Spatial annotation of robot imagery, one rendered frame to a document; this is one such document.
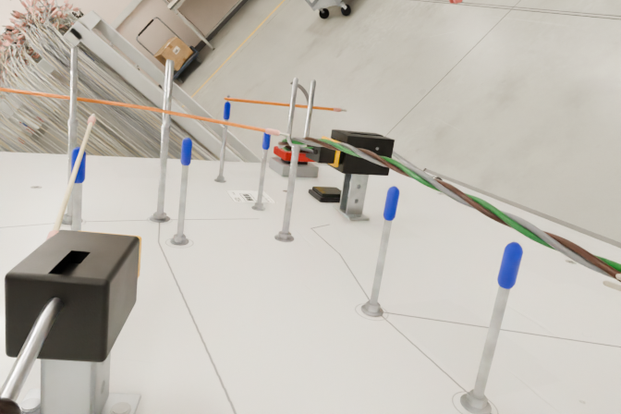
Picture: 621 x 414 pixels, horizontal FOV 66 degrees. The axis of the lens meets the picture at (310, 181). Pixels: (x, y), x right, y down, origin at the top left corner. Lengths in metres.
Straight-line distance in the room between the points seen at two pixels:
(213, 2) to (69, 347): 8.52
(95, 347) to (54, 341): 0.01
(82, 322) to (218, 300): 0.14
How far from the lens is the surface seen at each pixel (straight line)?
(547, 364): 0.33
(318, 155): 0.48
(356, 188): 0.52
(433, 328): 0.33
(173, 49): 7.80
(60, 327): 0.19
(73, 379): 0.21
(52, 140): 1.21
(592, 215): 1.81
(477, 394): 0.27
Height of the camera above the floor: 1.41
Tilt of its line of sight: 29 degrees down
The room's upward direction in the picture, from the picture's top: 47 degrees counter-clockwise
